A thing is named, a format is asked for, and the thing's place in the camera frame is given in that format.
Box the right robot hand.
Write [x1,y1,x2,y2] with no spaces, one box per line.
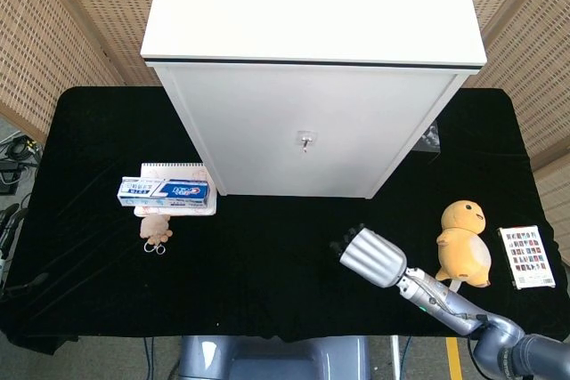
[329,222,408,288]

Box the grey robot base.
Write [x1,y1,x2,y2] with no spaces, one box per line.
[179,335,371,380]

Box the yellow plush toy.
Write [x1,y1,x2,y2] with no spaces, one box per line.
[435,200,493,287]

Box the black velvet tablecloth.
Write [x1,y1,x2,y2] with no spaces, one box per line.
[0,85,570,348]

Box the yellow floor tape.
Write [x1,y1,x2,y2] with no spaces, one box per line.
[446,337,463,380]

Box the black cardboard box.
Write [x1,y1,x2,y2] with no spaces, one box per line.
[418,121,443,152]

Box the white box with picture grid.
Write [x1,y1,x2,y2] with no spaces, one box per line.
[496,224,557,291]

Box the white spiral notebook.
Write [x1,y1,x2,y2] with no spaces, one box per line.
[133,162,219,217]

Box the blue white toothpaste box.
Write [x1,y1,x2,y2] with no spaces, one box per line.
[117,176,211,208]

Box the white cabinet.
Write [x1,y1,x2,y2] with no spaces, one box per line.
[140,0,488,201]

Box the woven rattan folding screen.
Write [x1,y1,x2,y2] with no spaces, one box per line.
[0,0,167,150]
[460,0,570,265]

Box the beige plush keychain with rings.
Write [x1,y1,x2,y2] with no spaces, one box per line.
[139,214,175,256]

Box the black cable bundle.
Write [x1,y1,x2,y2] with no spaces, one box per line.
[0,130,44,197]

